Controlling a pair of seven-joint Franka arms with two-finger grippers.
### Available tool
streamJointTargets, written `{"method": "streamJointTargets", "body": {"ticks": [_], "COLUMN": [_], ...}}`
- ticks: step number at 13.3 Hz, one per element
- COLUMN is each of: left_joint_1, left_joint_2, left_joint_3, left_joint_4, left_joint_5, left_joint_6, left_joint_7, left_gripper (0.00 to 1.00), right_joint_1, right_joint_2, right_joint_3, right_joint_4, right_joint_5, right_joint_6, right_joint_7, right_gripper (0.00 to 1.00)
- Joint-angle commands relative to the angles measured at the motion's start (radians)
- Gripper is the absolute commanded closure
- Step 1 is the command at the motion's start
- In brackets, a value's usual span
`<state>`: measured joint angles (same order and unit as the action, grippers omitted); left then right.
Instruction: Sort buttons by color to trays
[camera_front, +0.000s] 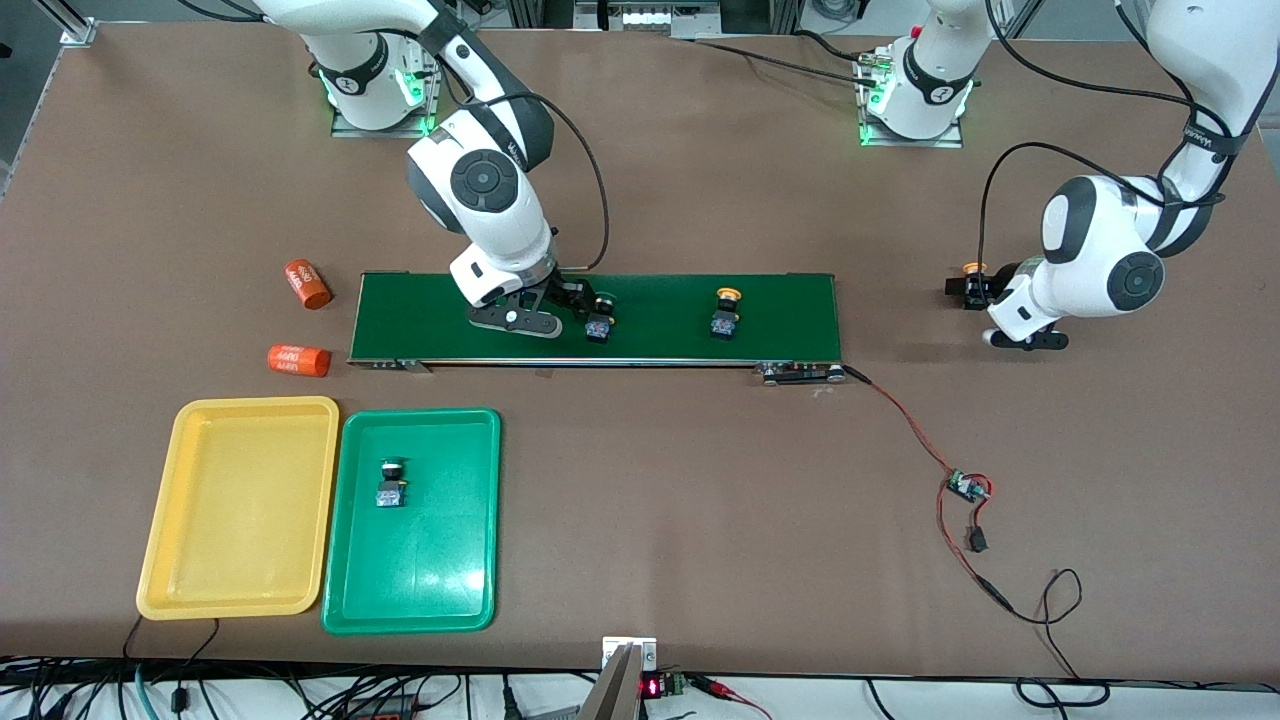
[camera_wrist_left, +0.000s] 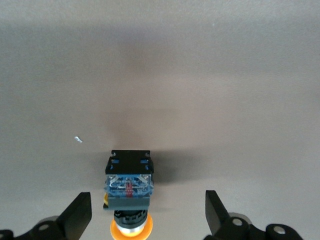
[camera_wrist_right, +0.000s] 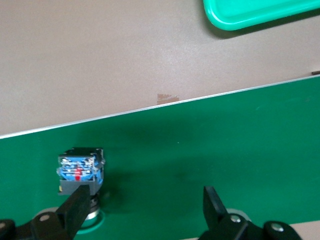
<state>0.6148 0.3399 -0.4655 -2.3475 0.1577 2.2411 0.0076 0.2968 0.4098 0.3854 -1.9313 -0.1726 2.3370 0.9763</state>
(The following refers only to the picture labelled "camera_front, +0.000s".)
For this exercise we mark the red black clip lead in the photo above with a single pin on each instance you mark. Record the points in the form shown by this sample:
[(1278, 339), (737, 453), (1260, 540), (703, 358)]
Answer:
[(720, 690)]

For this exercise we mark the metal equipment rack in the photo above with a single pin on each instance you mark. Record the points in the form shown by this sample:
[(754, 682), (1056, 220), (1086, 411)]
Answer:
[(645, 15)]

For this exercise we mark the yellow plastic tray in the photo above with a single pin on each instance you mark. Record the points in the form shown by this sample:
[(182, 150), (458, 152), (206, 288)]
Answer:
[(240, 500)]

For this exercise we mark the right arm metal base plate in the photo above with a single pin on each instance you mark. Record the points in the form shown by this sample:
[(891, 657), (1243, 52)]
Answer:
[(385, 132)]

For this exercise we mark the grey metal post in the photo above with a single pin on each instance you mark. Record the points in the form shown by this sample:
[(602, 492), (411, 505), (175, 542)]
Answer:
[(612, 695)]

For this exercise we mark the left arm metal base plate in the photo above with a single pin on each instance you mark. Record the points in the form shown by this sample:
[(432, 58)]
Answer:
[(935, 143)]

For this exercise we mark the aluminium frame profile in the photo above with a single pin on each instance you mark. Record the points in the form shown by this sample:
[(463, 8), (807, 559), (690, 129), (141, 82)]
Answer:
[(75, 30)]

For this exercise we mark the red power strip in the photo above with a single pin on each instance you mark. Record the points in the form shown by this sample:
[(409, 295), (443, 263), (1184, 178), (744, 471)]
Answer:
[(385, 713)]

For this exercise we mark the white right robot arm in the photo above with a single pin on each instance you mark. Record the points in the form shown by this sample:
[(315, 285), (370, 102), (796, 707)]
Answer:
[(500, 240)]

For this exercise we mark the green plastic tray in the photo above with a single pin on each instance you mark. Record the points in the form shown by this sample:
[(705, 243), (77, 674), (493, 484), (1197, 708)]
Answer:
[(440, 560)]

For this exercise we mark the silver mounting plate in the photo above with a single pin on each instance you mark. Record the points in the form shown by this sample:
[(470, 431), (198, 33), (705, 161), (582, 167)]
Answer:
[(645, 650)]

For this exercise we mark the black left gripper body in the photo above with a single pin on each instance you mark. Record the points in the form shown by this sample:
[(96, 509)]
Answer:
[(1002, 279)]

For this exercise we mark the green push button switch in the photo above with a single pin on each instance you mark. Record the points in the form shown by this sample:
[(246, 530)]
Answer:
[(391, 493), (599, 328)]

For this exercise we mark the yellow push button switch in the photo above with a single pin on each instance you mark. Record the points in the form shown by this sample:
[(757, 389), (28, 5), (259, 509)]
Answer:
[(724, 325), (973, 268)]

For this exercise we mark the small black circuit board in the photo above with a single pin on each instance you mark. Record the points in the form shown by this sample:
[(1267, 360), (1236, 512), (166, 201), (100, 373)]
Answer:
[(966, 487)]

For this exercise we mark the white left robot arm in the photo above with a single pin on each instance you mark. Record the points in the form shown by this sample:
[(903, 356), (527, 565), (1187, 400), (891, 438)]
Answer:
[(1080, 230)]

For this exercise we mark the green conveyor belt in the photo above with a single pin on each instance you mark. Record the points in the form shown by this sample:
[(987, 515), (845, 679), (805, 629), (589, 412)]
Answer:
[(780, 320)]

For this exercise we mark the red digit display module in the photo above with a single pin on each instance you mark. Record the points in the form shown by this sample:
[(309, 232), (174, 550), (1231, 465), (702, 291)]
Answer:
[(652, 687)]

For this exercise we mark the orange 4680 cylinder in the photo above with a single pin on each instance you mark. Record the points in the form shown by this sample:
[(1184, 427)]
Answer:
[(299, 361), (308, 284)]

